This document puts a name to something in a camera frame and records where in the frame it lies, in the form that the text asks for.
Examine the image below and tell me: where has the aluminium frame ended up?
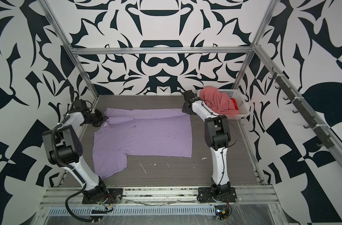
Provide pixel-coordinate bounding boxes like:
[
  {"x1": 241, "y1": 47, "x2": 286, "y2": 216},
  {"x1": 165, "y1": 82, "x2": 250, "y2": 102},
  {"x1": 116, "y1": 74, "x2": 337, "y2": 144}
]
[{"x1": 38, "y1": 1, "x2": 342, "y2": 168}]

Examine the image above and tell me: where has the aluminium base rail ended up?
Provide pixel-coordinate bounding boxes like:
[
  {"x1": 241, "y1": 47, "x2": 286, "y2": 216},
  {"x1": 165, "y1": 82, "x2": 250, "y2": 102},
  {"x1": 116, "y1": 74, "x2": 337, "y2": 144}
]
[{"x1": 40, "y1": 184, "x2": 280, "y2": 207}]

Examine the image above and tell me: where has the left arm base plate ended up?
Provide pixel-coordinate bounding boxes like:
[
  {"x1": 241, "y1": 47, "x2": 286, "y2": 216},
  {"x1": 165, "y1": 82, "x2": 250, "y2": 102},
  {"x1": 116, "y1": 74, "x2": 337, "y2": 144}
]
[{"x1": 82, "y1": 188, "x2": 124, "y2": 204}]

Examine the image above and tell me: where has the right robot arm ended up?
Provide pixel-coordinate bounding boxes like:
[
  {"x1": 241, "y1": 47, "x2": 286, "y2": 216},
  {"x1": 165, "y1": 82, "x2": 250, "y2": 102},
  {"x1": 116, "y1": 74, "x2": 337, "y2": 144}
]
[{"x1": 182, "y1": 90, "x2": 231, "y2": 198}]

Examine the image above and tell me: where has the white plastic laundry basket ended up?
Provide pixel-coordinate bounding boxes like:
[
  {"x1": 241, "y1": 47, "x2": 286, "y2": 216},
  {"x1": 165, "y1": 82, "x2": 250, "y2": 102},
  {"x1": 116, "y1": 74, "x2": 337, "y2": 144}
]
[{"x1": 192, "y1": 89, "x2": 250, "y2": 120}]

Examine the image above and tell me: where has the wall hook rail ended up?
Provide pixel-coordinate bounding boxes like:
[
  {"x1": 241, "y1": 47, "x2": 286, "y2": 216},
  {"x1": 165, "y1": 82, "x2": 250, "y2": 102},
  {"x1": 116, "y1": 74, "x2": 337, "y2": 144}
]
[{"x1": 269, "y1": 67, "x2": 335, "y2": 149}]

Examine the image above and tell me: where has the small electronics board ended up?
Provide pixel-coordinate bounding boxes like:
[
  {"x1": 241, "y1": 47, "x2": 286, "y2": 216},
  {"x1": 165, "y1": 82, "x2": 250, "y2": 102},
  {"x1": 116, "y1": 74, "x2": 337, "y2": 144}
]
[{"x1": 215, "y1": 204, "x2": 232, "y2": 220}]

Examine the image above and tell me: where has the purple t-shirt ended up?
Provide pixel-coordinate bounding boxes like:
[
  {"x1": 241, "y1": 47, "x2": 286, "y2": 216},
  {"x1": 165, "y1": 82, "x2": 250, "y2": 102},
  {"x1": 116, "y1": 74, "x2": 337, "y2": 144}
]
[{"x1": 92, "y1": 108, "x2": 192, "y2": 179}]

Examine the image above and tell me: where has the white cable duct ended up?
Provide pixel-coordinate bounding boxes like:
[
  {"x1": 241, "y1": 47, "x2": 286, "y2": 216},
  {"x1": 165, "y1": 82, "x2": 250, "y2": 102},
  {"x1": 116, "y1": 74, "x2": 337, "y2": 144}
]
[{"x1": 45, "y1": 204, "x2": 216, "y2": 217}]

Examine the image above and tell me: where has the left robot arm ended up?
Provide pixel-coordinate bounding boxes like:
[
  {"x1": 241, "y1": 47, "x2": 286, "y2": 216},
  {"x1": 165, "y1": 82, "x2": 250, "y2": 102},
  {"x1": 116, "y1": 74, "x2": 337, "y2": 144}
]
[{"x1": 42, "y1": 99, "x2": 108, "y2": 201}]

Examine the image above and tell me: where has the pink t-shirt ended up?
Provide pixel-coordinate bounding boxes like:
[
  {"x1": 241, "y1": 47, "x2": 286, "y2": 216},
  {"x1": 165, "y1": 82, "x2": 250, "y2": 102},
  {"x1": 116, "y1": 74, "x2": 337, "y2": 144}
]
[{"x1": 200, "y1": 86, "x2": 239, "y2": 116}]

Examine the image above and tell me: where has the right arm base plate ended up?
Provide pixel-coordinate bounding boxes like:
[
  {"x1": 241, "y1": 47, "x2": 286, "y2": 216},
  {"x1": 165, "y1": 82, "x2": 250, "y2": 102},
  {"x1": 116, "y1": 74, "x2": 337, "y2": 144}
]
[{"x1": 197, "y1": 186, "x2": 238, "y2": 203}]

